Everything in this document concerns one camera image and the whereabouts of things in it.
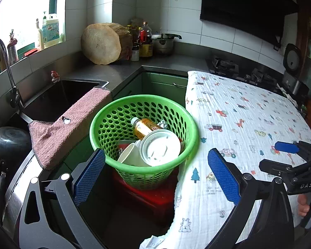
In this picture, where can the white spray bottle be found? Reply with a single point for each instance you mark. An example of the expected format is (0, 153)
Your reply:
(38, 39)

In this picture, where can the white detergent bottle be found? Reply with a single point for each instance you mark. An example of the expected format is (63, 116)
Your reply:
(50, 33)

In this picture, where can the small white jar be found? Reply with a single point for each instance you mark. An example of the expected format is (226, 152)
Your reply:
(134, 55)

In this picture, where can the window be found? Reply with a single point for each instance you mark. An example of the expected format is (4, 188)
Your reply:
(23, 5)

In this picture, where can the red plastic stool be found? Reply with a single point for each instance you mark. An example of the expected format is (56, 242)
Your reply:
(150, 197)

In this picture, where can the steel sink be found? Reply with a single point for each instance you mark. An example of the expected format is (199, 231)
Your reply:
(57, 96)

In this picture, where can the white paper cup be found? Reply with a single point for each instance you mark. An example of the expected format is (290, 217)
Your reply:
(129, 157)

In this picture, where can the black gas stove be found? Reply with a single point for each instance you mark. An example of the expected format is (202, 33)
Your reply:
(225, 66)

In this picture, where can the green kitchen cabinet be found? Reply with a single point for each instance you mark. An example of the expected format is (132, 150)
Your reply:
(160, 85)

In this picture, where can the black wok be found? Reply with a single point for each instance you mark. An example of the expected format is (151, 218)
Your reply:
(7, 147)

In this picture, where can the steel cooking pot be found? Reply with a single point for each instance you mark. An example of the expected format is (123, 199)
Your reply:
(163, 46)

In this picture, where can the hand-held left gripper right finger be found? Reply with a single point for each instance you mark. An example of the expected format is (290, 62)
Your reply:
(223, 177)

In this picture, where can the round wooden chopping block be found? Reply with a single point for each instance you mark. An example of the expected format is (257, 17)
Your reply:
(101, 44)

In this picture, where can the utensil holder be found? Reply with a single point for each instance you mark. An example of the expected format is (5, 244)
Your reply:
(13, 49)

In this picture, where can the white plastic lid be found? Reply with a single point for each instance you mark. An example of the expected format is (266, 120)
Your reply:
(160, 147)

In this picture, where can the dark sauce bottle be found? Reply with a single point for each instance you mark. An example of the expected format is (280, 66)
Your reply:
(134, 35)

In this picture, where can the white paper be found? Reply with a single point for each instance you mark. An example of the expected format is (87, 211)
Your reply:
(162, 125)

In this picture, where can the printed blanket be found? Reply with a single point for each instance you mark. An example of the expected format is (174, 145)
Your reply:
(235, 103)

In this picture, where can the red paper cup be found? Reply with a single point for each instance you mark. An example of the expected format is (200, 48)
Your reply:
(123, 145)

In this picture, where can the pink towel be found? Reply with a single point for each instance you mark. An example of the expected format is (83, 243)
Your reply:
(67, 129)

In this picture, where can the green plastic basket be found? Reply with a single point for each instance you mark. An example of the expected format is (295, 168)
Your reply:
(106, 124)

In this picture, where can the black range hood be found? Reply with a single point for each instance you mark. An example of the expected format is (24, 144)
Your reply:
(243, 5)

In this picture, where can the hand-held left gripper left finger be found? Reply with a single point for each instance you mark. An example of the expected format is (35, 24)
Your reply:
(89, 176)

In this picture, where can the red and white scrubber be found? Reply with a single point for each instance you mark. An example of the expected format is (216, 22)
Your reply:
(55, 76)

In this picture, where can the black rice cooker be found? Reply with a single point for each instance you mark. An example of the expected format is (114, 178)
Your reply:
(292, 57)

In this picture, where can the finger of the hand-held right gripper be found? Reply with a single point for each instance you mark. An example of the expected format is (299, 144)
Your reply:
(287, 147)
(272, 167)

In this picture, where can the tea bottle with red label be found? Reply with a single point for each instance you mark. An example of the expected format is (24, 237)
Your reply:
(145, 128)

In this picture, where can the steel faucet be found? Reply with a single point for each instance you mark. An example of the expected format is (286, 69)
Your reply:
(9, 67)

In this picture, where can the person's right hand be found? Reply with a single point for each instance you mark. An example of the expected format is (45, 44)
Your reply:
(303, 207)

